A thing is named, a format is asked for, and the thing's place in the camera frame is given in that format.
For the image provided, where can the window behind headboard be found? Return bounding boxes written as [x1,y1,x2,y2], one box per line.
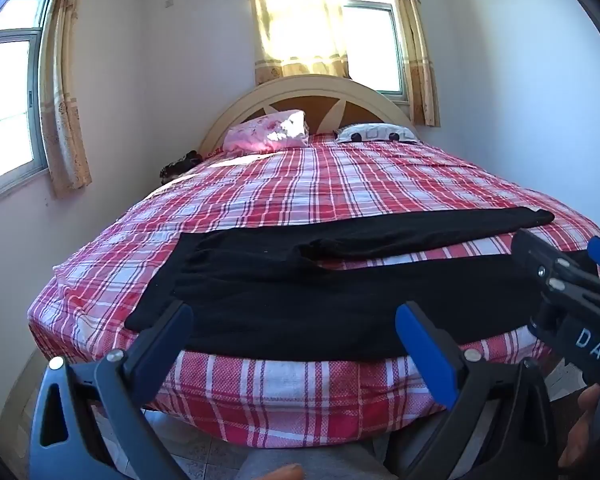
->
[341,0,412,105]

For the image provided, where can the black pants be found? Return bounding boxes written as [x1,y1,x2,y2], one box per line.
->
[125,206,600,363]

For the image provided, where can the pink floral pillow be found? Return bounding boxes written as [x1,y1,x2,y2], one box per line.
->
[222,109,311,153]

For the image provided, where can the side window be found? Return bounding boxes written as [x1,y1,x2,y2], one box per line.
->
[0,0,52,198]

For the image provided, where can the white patterned pillow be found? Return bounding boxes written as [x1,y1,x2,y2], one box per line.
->
[333,123,416,145]

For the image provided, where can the yellow side window curtain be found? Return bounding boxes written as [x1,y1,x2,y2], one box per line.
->
[39,0,93,199]

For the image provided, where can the dark cloth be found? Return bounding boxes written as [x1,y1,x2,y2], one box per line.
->
[159,150,204,186]

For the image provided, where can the cream wooden headboard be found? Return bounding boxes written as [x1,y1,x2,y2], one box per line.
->
[198,75,421,158]

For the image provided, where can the wide yellow curtain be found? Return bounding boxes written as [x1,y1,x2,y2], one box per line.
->
[246,0,352,87]

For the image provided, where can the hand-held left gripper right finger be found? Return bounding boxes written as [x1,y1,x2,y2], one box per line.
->
[395,302,562,480]

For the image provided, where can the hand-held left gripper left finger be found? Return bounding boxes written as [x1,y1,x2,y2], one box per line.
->
[28,300,196,480]

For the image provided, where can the person's right hand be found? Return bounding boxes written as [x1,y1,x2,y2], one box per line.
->
[557,385,600,471]

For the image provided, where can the narrow yellow curtain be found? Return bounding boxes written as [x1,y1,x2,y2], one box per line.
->
[379,0,442,128]

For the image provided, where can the bed with red plaid sheet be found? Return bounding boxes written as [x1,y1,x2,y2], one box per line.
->
[27,132,600,451]

